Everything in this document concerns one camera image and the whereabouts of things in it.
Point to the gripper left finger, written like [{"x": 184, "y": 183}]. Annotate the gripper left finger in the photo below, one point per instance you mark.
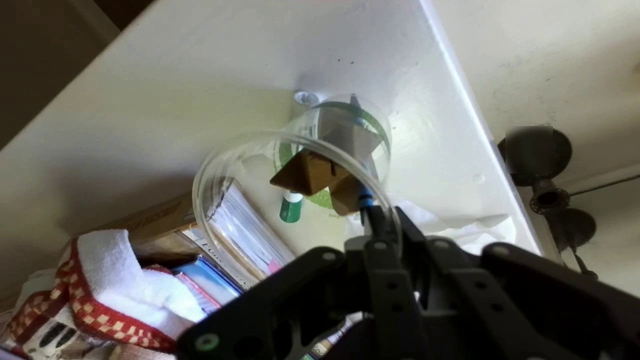
[{"x": 280, "y": 305}]

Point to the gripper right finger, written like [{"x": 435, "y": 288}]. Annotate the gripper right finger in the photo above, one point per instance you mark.
[{"x": 525, "y": 295}]

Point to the clear plastic cup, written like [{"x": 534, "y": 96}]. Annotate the clear plastic cup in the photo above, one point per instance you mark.
[{"x": 235, "y": 160}]

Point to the stack of books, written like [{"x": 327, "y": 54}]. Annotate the stack of books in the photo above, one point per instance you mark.
[{"x": 240, "y": 240}]

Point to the green marker with white band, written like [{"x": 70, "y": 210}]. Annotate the green marker with white band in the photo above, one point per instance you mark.
[{"x": 290, "y": 209}]

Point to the white crumpled paper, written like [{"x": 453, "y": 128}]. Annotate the white crumpled paper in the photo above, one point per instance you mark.
[{"x": 450, "y": 225}]

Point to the brown wooden star puzzle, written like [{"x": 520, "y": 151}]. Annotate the brown wooden star puzzle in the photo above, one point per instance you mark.
[{"x": 305, "y": 172}]

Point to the blue pen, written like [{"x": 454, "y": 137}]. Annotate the blue pen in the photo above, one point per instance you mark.
[{"x": 365, "y": 200}]

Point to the brown cardboard box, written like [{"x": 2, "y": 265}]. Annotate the brown cardboard box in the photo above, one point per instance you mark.
[{"x": 155, "y": 225}]

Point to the white towel with red checks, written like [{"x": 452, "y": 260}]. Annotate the white towel with red checks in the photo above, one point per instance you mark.
[{"x": 130, "y": 285}]

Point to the small white round cap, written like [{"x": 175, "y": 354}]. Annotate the small white round cap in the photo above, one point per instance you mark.
[{"x": 305, "y": 97}]

